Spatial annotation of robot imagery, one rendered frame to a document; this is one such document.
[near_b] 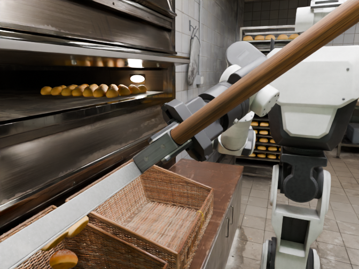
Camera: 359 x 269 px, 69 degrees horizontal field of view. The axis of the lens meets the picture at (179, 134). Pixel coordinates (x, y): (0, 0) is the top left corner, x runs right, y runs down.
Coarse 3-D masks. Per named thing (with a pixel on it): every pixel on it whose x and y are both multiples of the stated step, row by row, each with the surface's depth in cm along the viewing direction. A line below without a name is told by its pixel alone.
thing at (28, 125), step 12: (144, 96) 166; (156, 96) 176; (168, 96) 195; (72, 108) 113; (84, 108) 113; (96, 108) 120; (108, 108) 128; (120, 108) 138; (12, 120) 86; (24, 120) 87; (36, 120) 91; (48, 120) 95; (60, 120) 101; (72, 120) 106; (0, 132) 79; (12, 132) 83
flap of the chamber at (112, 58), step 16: (0, 48) 62; (16, 48) 66; (32, 48) 70; (48, 48) 75; (64, 48) 81; (80, 48) 87; (0, 64) 81; (16, 64) 86; (32, 64) 90; (48, 64) 96; (64, 64) 102; (80, 64) 108; (96, 64) 116; (112, 64) 125; (144, 64) 147; (160, 64) 162; (176, 64) 180
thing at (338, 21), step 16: (352, 0) 31; (336, 16) 32; (352, 16) 31; (304, 32) 34; (320, 32) 32; (336, 32) 32; (288, 48) 34; (304, 48) 34; (320, 48) 34; (272, 64) 35; (288, 64) 35; (240, 80) 38; (256, 80) 36; (272, 80) 37; (224, 96) 39; (240, 96) 38; (208, 112) 40; (224, 112) 40; (176, 128) 43; (192, 128) 42
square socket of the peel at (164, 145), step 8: (168, 136) 43; (152, 144) 45; (160, 144) 44; (168, 144) 44; (176, 144) 43; (144, 152) 46; (152, 152) 45; (160, 152) 45; (168, 152) 44; (136, 160) 47; (144, 160) 46; (152, 160) 46; (144, 168) 46
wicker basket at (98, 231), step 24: (0, 240) 78; (72, 240) 97; (96, 240) 93; (120, 240) 89; (24, 264) 84; (48, 264) 91; (96, 264) 96; (120, 264) 92; (144, 264) 88; (168, 264) 85
